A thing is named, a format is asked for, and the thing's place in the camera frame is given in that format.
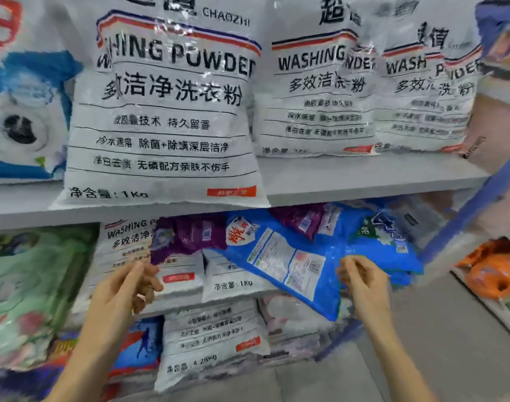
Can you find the person's right hand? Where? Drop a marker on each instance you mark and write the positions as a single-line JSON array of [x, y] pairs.
[[368, 293]]

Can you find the white blue Libai bag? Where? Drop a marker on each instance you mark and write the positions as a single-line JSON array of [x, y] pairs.
[[25, 104]]

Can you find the blue wall shelving unit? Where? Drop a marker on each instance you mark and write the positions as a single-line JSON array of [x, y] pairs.
[[498, 163]]

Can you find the person's right forearm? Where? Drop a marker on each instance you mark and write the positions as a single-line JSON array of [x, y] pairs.
[[401, 368]]

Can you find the person's left hand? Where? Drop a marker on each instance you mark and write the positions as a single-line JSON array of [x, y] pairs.
[[117, 301]]

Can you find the wall shelf of detergent bottles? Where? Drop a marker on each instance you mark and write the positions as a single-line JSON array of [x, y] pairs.
[[493, 272]]

